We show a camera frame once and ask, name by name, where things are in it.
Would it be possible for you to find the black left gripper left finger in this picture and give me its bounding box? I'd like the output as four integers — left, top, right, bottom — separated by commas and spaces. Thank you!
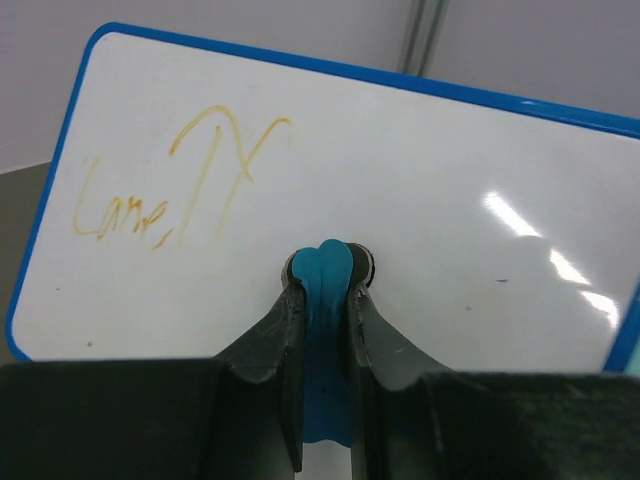
212, 257, 306, 473

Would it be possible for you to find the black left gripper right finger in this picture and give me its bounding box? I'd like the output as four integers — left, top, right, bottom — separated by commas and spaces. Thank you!
344, 243, 452, 479

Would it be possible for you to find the blue whiteboard eraser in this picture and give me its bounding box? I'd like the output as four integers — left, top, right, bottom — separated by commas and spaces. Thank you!
291, 239, 353, 448

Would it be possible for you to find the blue framed whiteboard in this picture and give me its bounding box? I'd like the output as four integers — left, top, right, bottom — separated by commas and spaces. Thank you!
5, 23, 639, 371

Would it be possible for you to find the teal mat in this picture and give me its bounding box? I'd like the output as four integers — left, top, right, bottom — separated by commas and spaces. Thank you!
624, 336, 640, 377

